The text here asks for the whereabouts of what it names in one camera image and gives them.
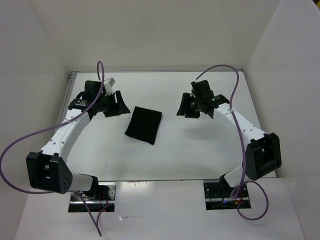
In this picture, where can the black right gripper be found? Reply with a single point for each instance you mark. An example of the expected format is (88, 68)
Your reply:
(184, 107)

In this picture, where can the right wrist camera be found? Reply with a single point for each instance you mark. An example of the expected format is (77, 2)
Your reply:
(193, 91)

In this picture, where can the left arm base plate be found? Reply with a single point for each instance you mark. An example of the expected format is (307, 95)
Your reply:
(102, 201)

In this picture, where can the black skirt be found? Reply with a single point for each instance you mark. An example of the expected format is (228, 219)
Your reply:
(144, 125)

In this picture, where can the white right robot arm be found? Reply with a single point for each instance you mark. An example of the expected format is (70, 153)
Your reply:
(262, 150)

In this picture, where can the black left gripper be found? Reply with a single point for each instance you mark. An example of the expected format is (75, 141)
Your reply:
(123, 108)

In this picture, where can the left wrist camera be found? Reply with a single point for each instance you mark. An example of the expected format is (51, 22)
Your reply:
(108, 86)

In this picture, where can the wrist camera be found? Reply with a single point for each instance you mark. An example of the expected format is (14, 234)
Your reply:
(108, 86)
(193, 91)

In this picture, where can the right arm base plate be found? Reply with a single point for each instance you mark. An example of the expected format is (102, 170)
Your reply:
(215, 199)

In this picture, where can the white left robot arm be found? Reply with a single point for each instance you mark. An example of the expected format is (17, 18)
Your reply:
(47, 169)

